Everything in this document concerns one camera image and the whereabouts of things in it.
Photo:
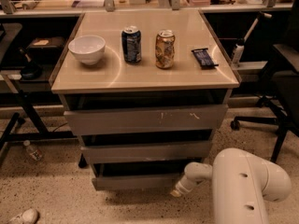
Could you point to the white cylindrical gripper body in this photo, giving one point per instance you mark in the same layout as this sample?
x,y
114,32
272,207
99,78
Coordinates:
x,y
181,188

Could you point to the grey bottom drawer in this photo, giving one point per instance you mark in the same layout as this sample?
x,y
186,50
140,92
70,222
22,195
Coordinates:
x,y
138,175

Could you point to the grey drawer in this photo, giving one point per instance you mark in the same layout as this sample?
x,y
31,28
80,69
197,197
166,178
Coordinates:
x,y
138,175
135,147
145,111

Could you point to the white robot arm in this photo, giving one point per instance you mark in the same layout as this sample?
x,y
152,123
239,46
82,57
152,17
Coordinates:
x,y
241,184

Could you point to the grey middle drawer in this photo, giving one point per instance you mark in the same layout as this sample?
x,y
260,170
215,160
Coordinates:
x,y
135,147

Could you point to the grey drawer cabinet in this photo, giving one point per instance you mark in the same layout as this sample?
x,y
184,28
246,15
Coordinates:
x,y
113,74

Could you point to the grey top drawer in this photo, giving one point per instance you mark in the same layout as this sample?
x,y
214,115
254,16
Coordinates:
x,y
145,111

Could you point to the dark blue snack bar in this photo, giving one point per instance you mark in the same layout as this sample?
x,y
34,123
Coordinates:
x,y
203,58

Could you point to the black office chair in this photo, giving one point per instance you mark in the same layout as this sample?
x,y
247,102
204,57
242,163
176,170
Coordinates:
x,y
279,80

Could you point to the gold soda can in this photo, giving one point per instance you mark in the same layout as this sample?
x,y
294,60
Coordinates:
x,y
164,49

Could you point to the blue soda can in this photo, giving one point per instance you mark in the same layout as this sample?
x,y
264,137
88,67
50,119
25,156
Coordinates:
x,y
131,44

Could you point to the white shoe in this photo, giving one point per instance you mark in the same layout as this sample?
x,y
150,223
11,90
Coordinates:
x,y
29,216

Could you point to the plastic water bottle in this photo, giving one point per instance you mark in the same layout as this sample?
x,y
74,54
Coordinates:
x,y
33,150

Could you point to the white ceramic bowl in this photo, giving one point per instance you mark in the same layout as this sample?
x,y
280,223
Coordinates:
x,y
88,49

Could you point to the black joystick device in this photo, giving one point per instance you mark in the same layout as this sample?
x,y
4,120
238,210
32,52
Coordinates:
x,y
31,70

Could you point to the black box on shelf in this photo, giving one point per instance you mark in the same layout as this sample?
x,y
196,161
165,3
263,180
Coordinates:
x,y
47,49

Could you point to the black table leg frame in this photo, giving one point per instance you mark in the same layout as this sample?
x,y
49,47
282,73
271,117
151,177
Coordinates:
x,y
42,131

